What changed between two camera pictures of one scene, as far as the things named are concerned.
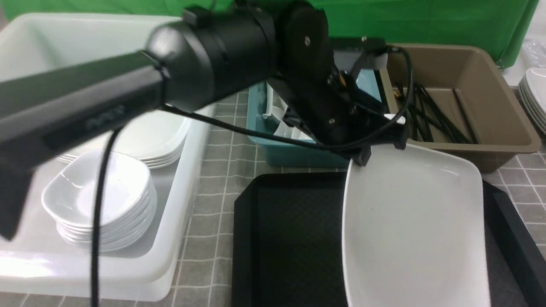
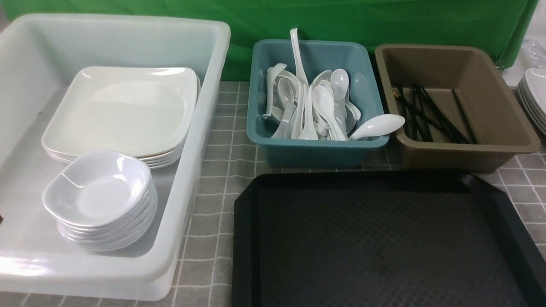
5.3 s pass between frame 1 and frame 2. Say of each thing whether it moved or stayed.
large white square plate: moved
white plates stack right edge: stayed
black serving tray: stayed
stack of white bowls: stayed
